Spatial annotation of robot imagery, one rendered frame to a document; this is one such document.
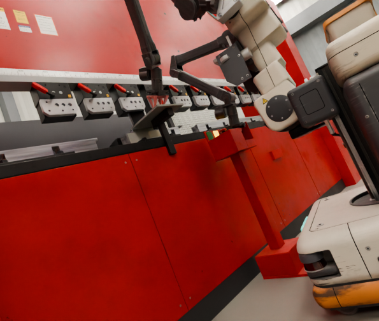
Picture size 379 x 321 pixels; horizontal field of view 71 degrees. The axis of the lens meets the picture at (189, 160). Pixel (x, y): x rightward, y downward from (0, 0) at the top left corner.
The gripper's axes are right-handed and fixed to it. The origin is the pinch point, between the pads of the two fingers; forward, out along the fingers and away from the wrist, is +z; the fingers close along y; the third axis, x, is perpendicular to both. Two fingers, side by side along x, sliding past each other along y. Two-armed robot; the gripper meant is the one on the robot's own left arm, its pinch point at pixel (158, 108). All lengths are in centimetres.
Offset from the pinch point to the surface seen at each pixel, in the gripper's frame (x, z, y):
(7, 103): -510, -8, -56
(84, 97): -19.5, -6.6, 30.1
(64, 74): -25.6, -17.5, 35.6
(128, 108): -15.7, -0.2, 7.8
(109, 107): -16.1, -1.0, 19.1
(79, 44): -34, -34, 22
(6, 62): -28, -21, 58
